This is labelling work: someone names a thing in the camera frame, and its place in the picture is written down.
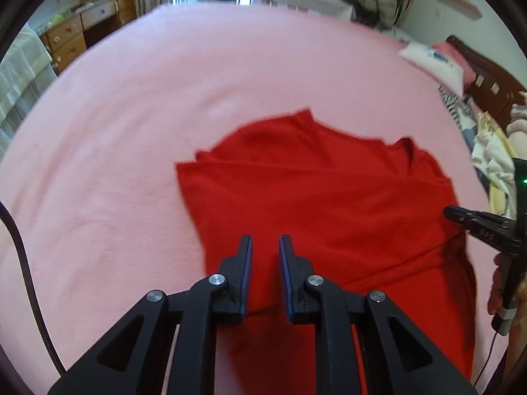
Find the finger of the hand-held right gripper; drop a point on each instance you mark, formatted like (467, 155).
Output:
(477, 226)

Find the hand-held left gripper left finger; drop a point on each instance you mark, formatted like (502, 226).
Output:
(236, 279)

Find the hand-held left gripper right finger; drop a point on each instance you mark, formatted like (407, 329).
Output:
(287, 279)

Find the red long-sleeved shirt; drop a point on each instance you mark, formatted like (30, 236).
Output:
(329, 197)

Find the person's right hand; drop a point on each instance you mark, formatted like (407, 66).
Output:
(497, 288)

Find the yellow garment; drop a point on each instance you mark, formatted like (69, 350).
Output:
(500, 201)

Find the striped cloth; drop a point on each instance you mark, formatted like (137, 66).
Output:
(451, 107)

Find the dark wooden headboard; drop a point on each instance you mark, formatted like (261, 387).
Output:
(494, 78)

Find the pink pillow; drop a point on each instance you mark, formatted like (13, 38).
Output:
(463, 66)

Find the white printed pillow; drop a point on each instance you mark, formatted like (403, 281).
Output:
(428, 63)

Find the pink bed blanket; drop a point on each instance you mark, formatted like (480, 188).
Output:
(123, 131)

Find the small table with white cloth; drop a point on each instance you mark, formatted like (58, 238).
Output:
(304, 2)

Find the white lace furniture cover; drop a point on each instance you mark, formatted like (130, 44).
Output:
(20, 74)

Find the wooden desk with drawers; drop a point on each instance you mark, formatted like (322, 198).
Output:
(66, 35)

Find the pink wall shelf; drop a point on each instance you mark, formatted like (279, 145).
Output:
(459, 0)

